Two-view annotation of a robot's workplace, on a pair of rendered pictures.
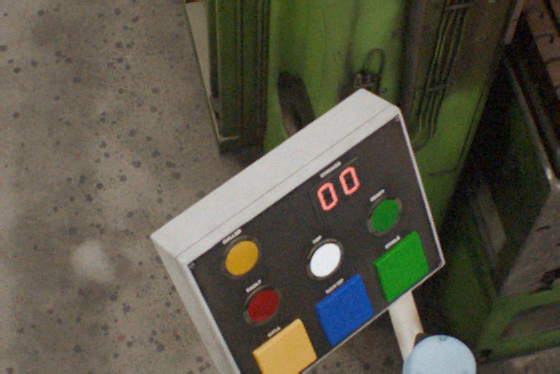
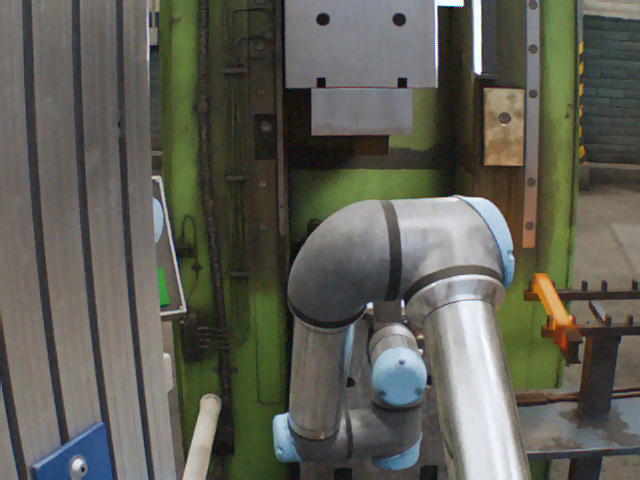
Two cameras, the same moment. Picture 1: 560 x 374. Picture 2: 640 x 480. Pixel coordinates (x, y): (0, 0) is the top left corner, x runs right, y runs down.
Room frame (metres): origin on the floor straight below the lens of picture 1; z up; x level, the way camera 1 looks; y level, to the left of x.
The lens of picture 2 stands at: (-0.84, -0.94, 1.55)
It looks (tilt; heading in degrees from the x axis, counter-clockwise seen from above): 16 degrees down; 16
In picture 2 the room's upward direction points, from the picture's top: 1 degrees counter-clockwise
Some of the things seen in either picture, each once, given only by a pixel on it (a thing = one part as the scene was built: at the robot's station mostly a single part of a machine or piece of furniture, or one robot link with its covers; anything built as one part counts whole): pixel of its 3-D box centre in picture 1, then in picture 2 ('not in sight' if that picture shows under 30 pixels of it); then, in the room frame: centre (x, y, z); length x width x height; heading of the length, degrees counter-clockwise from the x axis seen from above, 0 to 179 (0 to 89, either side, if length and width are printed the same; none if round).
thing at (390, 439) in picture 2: not in sight; (385, 431); (0.34, -0.70, 0.92); 0.11 x 0.08 x 0.11; 114
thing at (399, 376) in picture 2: not in sight; (397, 372); (0.35, -0.71, 1.01); 0.11 x 0.08 x 0.09; 16
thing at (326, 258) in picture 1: (324, 259); not in sight; (0.59, -0.07, 1.09); 0.05 x 0.03 x 0.04; 106
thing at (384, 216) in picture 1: (384, 215); not in sight; (0.66, -0.14, 1.09); 0.05 x 0.03 x 0.04; 106
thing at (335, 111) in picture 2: not in sight; (357, 99); (1.09, -0.47, 1.32); 0.42 x 0.20 x 0.10; 16
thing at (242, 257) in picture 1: (241, 257); not in sight; (0.56, 0.03, 1.16); 0.05 x 0.03 x 0.04; 106
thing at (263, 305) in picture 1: (262, 305); not in sight; (0.53, 0.01, 1.09); 0.05 x 0.03 x 0.04; 106
